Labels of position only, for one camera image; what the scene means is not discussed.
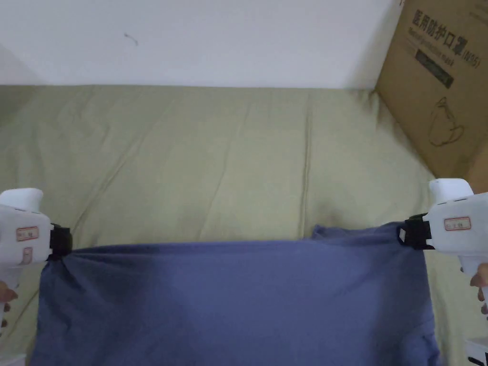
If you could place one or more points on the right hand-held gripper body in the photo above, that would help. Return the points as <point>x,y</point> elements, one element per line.
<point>457,213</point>

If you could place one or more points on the person's left hand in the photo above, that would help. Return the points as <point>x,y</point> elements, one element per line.
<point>7,292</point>

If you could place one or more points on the blue garment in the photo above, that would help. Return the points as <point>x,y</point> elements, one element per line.
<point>228,305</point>

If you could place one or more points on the brown cardboard carton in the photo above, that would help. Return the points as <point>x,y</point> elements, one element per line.
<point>438,76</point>

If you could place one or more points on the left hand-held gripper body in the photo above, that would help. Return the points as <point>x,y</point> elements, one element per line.
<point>23,217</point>

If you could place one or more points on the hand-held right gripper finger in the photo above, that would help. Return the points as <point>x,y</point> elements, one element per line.
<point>402,236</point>

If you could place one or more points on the bed with pale green sheet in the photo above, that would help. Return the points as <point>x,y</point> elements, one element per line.
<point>190,152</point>

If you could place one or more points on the person's right hand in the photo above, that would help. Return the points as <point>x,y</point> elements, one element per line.
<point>481,278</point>

